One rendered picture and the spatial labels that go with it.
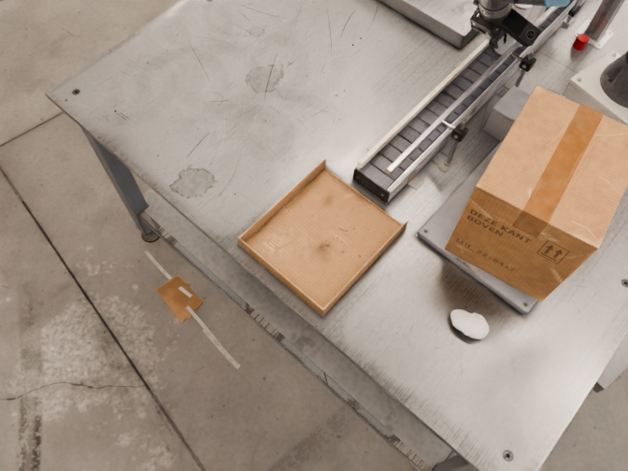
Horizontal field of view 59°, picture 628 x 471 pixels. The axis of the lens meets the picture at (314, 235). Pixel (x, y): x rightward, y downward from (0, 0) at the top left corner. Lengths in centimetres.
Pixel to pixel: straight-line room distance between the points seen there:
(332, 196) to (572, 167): 54
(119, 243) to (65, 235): 22
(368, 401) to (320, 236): 69
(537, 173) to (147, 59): 110
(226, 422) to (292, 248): 91
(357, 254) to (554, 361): 48
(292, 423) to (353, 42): 126
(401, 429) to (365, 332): 64
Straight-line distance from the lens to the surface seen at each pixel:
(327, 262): 128
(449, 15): 175
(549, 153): 118
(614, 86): 161
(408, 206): 137
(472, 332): 124
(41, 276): 240
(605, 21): 186
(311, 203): 135
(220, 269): 196
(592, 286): 142
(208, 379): 207
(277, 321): 187
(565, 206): 112
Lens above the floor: 199
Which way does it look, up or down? 62 degrees down
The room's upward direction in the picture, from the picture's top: 2 degrees clockwise
